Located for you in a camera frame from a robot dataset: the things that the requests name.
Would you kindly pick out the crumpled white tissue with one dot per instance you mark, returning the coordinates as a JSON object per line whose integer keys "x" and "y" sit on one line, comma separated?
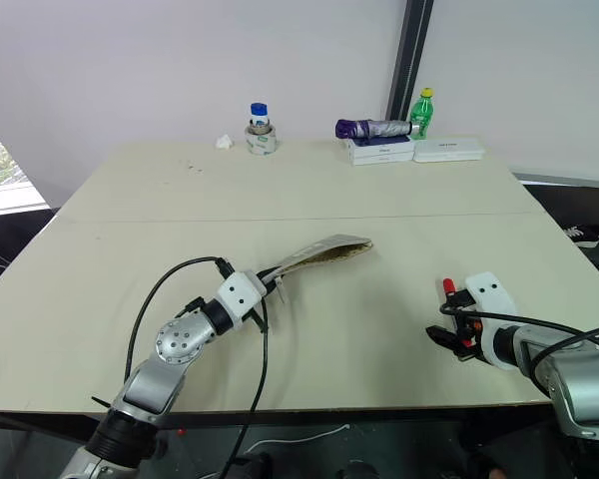
{"x": 224, "y": 143}

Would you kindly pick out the dark vertical window frame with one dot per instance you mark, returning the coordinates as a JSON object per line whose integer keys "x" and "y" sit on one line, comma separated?
{"x": 410, "y": 57}

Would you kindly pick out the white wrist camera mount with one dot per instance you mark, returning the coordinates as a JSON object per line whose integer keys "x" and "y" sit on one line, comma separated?
{"x": 496, "y": 304}
{"x": 239, "y": 295}

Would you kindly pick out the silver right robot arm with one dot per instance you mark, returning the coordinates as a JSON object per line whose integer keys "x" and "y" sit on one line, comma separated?
{"x": 574, "y": 384}

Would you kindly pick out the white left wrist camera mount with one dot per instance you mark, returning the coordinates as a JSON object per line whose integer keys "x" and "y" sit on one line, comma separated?
{"x": 239, "y": 295}

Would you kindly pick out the dark rounded shape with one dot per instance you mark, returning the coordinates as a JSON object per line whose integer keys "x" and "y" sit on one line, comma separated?
{"x": 359, "y": 470}

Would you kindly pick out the white box with blue top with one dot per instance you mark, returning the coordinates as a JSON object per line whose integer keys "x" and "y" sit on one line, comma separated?
{"x": 381, "y": 150}

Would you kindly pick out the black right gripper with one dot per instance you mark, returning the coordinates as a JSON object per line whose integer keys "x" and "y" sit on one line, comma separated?
{"x": 468, "y": 329}

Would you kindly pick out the white bottle with blue cap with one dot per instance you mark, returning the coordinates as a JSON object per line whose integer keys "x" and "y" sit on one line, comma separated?
{"x": 258, "y": 116}

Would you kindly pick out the red marker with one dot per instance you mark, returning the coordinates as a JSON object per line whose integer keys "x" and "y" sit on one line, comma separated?
{"x": 448, "y": 285}

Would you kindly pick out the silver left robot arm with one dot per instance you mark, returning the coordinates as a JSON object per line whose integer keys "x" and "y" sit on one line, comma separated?
{"x": 170, "y": 349}

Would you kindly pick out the black sneaker with white sole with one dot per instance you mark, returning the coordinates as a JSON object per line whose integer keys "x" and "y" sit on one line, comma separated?
{"x": 585, "y": 234}

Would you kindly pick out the white tape roll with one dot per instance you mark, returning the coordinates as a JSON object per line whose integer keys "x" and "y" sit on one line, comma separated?
{"x": 260, "y": 141}

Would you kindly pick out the folded purple grey umbrella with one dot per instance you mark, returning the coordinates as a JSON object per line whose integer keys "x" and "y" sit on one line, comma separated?
{"x": 372, "y": 128}

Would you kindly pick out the green bottle with yellow cap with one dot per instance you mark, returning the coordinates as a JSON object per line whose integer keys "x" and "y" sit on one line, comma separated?
{"x": 421, "y": 116}

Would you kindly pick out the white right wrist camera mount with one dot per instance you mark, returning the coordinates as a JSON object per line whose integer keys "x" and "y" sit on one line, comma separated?
{"x": 496, "y": 304}

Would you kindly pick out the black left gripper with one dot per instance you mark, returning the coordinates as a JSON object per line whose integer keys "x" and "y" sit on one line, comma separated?
{"x": 265, "y": 288}

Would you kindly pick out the flat white box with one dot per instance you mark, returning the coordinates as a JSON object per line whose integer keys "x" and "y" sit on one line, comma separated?
{"x": 446, "y": 149}

